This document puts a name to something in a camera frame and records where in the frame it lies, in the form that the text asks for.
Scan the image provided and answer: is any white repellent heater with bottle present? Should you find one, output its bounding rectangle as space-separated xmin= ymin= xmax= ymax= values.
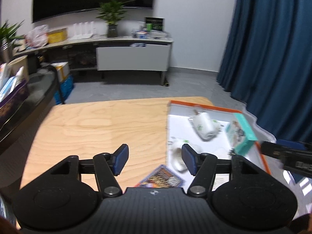
xmin=188 ymin=109 xmax=222 ymax=141

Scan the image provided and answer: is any purple ornate storage tin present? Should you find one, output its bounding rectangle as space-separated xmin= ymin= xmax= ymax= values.
xmin=1 ymin=79 xmax=30 ymax=128

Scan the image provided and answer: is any red blue playing card box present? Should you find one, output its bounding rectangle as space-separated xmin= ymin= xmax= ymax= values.
xmin=136 ymin=165 xmax=184 ymax=188

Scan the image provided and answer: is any white yellow cardboard box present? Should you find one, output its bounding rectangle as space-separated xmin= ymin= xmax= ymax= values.
xmin=51 ymin=62 xmax=70 ymax=82

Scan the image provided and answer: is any blue plastic bag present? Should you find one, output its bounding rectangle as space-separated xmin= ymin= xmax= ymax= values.
xmin=54 ymin=74 xmax=74 ymax=105

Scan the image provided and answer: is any white tv console cabinet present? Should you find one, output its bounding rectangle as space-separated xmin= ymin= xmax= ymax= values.
xmin=14 ymin=36 xmax=174 ymax=87

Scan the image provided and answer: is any potted green plant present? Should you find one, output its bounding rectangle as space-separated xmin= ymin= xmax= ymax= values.
xmin=97 ymin=0 xmax=133 ymax=38

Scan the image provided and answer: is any white wifi router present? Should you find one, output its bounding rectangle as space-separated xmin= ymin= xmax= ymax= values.
xmin=69 ymin=21 xmax=95 ymax=40

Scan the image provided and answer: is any yellow box on console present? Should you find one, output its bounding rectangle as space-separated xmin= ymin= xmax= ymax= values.
xmin=48 ymin=28 xmax=68 ymax=44

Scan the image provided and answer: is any white red plastic bag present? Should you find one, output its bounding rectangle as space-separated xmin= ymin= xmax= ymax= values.
xmin=25 ymin=24 xmax=49 ymax=48

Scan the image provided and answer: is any steel thermos cup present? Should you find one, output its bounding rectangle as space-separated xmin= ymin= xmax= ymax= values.
xmin=1 ymin=43 xmax=13 ymax=63

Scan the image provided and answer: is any orange white cardboard box lid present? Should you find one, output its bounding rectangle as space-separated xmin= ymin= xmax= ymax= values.
xmin=166 ymin=100 xmax=270 ymax=179

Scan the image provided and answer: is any black green display box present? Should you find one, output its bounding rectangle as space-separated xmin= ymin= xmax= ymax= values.
xmin=145 ymin=17 xmax=164 ymax=31

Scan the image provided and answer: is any dark blue curtain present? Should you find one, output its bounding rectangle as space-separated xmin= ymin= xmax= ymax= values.
xmin=217 ymin=0 xmax=311 ymax=142

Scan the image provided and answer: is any white mosquito repellent plug heater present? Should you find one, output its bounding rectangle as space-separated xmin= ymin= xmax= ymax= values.
xmin=168 ymin=137 xmax=202 ymax=173

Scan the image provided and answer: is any black round glass table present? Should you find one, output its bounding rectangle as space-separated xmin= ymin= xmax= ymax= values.
xmin=1 ymin=65 xmax=60 ymax=153

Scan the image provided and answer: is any green bandage box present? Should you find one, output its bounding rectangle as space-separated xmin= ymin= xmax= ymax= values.
xmin=225 ymin=113 xmax=258 ymax=156

